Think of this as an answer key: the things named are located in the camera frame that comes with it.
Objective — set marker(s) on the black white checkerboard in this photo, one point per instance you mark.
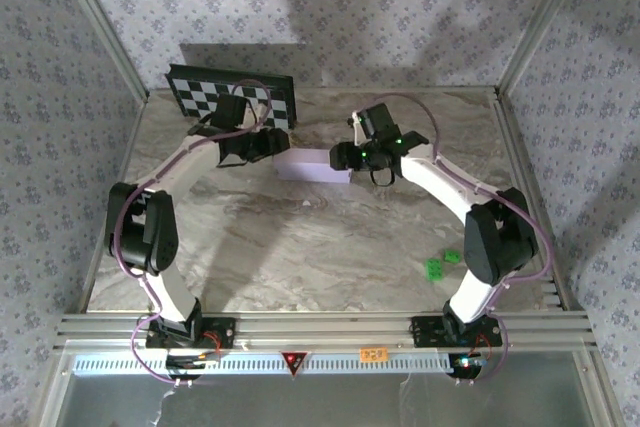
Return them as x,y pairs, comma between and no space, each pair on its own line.
195,94

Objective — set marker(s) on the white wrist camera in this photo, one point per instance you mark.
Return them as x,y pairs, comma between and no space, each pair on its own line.
255,116
357,129

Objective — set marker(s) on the black left controller board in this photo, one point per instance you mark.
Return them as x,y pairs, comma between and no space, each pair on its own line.
185,362

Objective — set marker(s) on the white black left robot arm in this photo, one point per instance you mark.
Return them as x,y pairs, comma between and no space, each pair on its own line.
155,237

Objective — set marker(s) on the aluminium frame post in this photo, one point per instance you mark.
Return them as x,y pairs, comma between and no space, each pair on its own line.
540,17
105,27

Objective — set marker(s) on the orange label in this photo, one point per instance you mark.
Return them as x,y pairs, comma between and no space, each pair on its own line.
374,354

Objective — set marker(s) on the red triangle sticker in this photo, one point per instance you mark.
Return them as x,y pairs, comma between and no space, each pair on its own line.
295,361

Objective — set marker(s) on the white and purple paper box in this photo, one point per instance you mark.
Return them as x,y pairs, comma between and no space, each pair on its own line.
310,167

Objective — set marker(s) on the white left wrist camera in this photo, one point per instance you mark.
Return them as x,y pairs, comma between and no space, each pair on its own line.
255,116

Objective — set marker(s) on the black controller board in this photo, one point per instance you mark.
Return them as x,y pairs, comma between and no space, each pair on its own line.
185,362
467,364

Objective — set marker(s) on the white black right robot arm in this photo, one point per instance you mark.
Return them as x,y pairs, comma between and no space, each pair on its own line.
495,242

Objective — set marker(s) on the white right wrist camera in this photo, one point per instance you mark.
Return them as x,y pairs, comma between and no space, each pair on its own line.
357,129

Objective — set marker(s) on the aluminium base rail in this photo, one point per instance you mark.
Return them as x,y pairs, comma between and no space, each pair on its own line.
325,329

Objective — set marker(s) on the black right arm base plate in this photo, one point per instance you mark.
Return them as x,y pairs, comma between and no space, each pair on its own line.
425,332

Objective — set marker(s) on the large green toy block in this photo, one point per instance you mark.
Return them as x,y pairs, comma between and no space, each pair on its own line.
434,269

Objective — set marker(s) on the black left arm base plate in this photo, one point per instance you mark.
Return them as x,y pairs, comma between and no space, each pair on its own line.
220,334

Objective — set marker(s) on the black right controller board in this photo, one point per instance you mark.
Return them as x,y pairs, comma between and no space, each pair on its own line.
467,364

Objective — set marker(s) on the small green toy block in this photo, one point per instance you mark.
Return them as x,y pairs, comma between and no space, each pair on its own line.
452,257

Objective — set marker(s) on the aluminium table side rail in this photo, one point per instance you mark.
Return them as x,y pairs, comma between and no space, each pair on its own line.
525,187
129,149

